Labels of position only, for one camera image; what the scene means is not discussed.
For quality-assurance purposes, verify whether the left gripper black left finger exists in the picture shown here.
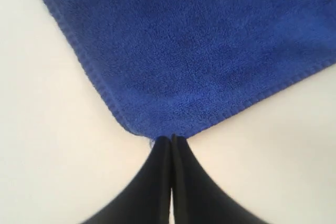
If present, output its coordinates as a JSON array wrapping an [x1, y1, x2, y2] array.
[[84, 136, 172, 224]]

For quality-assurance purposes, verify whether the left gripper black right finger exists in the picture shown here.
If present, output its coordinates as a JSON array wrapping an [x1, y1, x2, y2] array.
[[171, 135, 265, 224]]

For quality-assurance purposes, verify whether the blue terry towel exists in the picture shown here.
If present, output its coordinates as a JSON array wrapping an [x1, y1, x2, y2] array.
[[43, 0, 335, 139]]

